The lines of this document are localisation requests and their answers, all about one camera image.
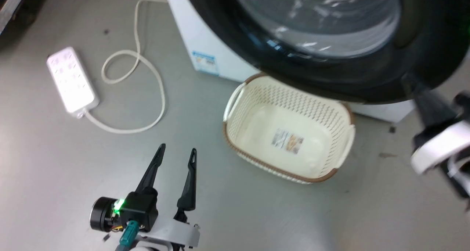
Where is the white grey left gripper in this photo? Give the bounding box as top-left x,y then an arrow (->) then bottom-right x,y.
129,143 -> 201,251

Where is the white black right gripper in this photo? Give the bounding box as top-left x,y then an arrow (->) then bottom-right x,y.
401,74 -> 470,175

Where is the black glass washing machine door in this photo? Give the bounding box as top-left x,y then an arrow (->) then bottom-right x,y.
181,0 -> 470,105

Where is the white washing machine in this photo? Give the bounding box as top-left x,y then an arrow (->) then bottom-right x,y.
162,0 -> 416,123

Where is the blue energy label sticker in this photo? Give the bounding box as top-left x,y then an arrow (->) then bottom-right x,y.
192,51 -> 220,77

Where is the paper label sticker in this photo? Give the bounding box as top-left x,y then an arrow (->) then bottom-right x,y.
271,128 -> 304,155

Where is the cream plastic laundry basket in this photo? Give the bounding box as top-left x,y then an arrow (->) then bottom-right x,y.
223,72 -> 356,185

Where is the white power strip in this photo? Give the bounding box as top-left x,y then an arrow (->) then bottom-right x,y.
46,47 -> 100,119

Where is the dark furniture with metal edge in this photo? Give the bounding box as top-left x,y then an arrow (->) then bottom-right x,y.
0,0 -> 53,47

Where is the teal plug cable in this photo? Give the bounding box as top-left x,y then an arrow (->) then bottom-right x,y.
115,220 -> 140,251

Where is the white power cord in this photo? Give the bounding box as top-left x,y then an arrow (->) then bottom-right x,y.
85,0 -> 168,135

